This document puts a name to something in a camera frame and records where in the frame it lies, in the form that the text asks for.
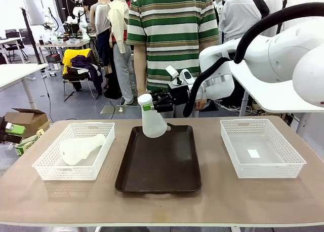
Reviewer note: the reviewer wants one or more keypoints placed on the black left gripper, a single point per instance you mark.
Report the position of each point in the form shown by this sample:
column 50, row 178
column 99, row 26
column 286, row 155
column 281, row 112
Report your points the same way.
column 2, row 126

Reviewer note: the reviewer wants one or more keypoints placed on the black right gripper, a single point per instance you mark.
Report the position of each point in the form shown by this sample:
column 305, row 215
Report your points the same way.
column 180, row 95

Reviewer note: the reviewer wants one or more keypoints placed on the translucent white conical flask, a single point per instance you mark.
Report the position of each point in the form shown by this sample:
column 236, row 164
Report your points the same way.
column 76, row 151
column 153, row 125

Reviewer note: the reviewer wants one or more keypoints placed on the person's right forearm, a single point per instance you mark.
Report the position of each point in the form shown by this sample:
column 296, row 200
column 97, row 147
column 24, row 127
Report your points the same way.
column 140, row 70

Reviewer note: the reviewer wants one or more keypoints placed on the person's right hand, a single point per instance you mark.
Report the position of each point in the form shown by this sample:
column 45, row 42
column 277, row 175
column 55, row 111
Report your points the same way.
column 143, row 92

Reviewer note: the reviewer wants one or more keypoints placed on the person's left hand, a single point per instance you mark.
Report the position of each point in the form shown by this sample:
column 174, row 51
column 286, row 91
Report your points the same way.
column 202, row 105

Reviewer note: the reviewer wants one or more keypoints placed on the green white carton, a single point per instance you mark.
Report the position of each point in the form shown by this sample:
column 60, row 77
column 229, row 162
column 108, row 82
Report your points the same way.
column 25, row 146

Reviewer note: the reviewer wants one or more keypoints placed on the brown cardboard box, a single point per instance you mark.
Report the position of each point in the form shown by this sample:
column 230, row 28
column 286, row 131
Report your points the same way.
column 33, row 120

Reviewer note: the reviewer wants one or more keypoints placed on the grey floor plate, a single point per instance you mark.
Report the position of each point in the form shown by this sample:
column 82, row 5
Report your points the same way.
column 111, row 110

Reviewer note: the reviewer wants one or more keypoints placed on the white side table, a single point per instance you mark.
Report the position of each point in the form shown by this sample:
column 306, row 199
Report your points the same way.
column 265, row 97
column 17, row 72

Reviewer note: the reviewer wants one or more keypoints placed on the dark brown plastic tray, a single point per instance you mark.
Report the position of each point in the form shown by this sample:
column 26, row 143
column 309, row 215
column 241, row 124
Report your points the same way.
column 157, row 166

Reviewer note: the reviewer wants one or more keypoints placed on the white perforated plastic basket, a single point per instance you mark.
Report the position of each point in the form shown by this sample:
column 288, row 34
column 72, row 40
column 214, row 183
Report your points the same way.
column 76, row 172
column 265, row 171

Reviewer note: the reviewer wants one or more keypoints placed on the green striped t-shirt torso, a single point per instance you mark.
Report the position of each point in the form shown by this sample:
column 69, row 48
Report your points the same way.
column 172, row 26

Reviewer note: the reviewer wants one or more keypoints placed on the black metal chair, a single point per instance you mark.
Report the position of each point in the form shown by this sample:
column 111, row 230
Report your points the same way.
column 76, row 77

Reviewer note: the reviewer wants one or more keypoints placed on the dark clothes pile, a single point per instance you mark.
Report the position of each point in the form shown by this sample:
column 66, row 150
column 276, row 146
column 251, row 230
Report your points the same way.
column 86, row 62

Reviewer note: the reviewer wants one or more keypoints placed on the white background desk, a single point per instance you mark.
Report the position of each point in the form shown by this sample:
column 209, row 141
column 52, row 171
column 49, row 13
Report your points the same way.
column 10, row 40

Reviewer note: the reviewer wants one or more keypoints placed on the yellow garment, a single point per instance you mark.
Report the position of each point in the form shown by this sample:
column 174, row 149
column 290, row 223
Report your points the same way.
column 68, row 57

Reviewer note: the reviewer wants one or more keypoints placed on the mannequin with cream shirt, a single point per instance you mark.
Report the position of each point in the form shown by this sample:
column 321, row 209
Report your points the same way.
column 117, row 16

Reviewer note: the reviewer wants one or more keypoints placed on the black tripod stand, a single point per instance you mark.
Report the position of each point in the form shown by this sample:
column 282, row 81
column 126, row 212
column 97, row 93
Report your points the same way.
column 33, row 39
column 285, row 1

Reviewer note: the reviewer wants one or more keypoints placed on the black office chair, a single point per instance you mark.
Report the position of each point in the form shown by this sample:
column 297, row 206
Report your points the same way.
column 15, row 35

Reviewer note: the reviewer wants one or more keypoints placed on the mannequin with white tank top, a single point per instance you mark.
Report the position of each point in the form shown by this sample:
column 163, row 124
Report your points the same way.
column 101, row 19

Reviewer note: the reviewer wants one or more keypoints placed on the white paper label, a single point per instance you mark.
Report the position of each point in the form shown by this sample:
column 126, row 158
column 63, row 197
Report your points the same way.
column 253, row 153

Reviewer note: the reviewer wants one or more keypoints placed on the cluttered background work table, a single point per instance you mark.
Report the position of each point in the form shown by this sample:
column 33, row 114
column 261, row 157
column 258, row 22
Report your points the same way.
column 76, row 42

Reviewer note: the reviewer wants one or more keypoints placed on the mannequin with white shirt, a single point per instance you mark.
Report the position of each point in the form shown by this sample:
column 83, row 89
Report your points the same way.
column 238, row 21

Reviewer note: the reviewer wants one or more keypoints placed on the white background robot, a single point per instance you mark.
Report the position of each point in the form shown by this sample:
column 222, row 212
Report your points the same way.
column 77, row 13

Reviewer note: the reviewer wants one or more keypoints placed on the silver reflector panel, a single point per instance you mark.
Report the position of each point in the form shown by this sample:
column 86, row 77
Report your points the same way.
column 34, row 11

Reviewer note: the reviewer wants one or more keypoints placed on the black hanging jacket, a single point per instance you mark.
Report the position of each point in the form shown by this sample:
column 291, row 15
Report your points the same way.
column 262, row 6

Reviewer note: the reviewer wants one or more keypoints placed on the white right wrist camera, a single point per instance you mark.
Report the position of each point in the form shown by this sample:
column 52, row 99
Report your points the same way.
column 188, row 76

